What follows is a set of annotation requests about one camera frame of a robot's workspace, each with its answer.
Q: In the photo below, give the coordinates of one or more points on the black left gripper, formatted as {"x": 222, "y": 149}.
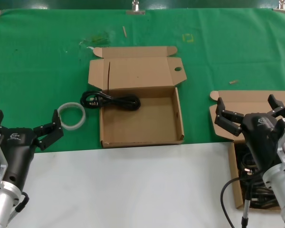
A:
{"x": 19, "y": 147}

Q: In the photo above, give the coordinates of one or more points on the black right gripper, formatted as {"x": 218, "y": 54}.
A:
{"x": 261, "y": 137}

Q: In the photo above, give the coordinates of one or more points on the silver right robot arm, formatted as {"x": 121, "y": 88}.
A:
{"x": 282, "y": 190}

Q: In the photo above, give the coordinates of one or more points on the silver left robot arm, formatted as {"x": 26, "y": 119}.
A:
{"x": 0, "y": 204}

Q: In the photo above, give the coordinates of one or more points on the small wood scrap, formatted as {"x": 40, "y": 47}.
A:
{"x": 234, "y": 82}

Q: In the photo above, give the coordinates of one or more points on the clear tape roll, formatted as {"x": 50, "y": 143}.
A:
{"x": 72, "y": 127}

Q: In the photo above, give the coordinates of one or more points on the green table cloth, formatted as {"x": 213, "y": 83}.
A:
{"x": 38, "y": 71}

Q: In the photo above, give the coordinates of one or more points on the clear plastic wrapper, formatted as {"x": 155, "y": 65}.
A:
{"x": 98, "y": 38}

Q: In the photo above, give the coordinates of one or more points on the thin wooden stick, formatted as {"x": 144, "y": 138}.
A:
{"x": 124, "y": 31}

